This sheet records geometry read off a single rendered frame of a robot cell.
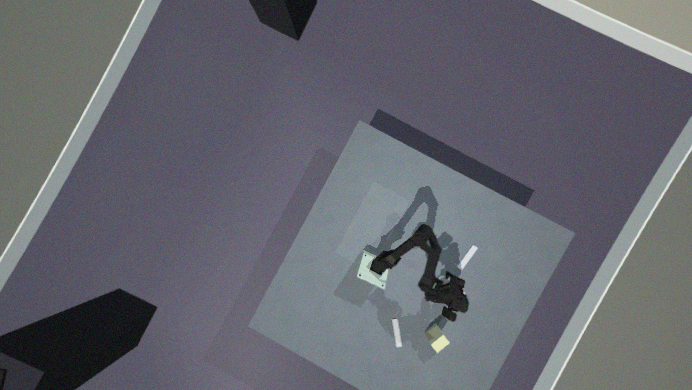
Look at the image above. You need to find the glass french press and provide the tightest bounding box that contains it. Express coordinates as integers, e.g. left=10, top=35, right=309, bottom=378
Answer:
left=438, top=272, right=454, bottom=285

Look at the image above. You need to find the white flat bar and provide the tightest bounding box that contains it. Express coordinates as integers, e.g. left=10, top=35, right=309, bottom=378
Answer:
left=457, top=244, right=478, bottom=271
left=392, top=318, right=402, bottom=347

